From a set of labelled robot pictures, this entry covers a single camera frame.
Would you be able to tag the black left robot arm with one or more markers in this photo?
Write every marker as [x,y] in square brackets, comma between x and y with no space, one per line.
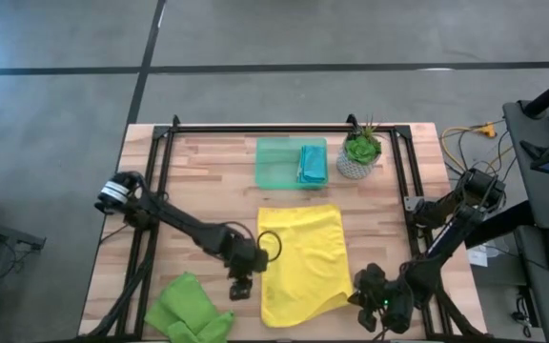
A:
[184,224]

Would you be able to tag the succulent in triangle-patterned pot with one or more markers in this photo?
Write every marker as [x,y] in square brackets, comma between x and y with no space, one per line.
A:
[361,150]

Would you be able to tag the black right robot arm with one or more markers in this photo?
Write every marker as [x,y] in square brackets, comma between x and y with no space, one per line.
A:
[446,238]

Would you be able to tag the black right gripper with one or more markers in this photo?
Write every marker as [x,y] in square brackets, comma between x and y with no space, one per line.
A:
[393,302]

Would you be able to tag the grey desk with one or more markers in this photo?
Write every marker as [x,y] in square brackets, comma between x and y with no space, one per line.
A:
[536,200]

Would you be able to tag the small white carton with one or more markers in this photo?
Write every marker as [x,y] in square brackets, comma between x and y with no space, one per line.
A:
[478,257]

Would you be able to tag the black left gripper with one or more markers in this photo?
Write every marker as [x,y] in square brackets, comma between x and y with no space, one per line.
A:
[246,259]

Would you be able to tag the black aluminium table frame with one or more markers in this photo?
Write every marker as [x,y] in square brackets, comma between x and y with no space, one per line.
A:
[255,128]

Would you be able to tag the black square beam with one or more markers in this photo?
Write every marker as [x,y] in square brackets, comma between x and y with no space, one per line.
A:
[503,224]

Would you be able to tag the bright green microfiber towel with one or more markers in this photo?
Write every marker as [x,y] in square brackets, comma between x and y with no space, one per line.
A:
[184,305]

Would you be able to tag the yellow microfiber towel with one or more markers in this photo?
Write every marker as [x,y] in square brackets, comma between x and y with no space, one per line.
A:
[303,267]

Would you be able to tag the teal microfiber towel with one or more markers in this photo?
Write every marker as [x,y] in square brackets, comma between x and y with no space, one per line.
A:
[312,164]

